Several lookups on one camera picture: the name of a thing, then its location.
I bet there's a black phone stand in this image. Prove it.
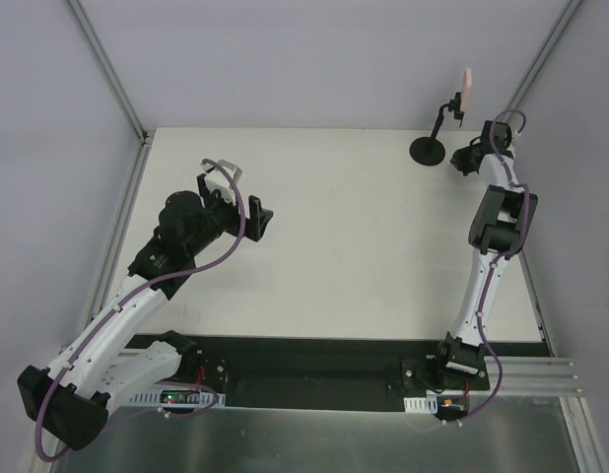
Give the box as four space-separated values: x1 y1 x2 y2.
409 92 465 167

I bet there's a phone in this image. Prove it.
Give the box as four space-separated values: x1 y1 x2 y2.
458 67 473 126

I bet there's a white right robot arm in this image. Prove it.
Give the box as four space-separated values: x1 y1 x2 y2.
414 119 538 393

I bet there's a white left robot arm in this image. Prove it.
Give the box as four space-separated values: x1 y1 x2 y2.
17 169 274 461

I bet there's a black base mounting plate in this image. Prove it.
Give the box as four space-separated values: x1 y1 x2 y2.
121 333 498 410

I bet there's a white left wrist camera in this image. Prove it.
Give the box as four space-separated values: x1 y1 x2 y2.
201 160 242 204

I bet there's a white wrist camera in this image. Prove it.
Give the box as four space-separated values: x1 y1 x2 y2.
506 127 521 160
201 160 242 204

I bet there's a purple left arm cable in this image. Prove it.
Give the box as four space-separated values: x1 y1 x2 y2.
33 158 246 463

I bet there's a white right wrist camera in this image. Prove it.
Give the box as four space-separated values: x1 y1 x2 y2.
506 127 521 160

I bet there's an aluminium frame post left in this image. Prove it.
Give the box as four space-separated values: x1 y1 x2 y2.
63 0 149 145

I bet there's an aluminium frame post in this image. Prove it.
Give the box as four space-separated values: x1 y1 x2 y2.
507 0 586 109
63 0 149 145

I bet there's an aluminium frame post right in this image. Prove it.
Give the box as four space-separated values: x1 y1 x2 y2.
507 0 586 109

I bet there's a white left cable duct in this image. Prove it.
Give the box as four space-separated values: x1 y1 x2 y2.
126 387 226 409

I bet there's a white cable duct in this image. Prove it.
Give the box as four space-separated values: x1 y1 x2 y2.
126 387 226 409
403 395 439 415

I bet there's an aluminium table rail right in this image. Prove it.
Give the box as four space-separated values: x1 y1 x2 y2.
486 147 601 473

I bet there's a white right cable duct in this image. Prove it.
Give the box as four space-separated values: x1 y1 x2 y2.
403 395 439 415

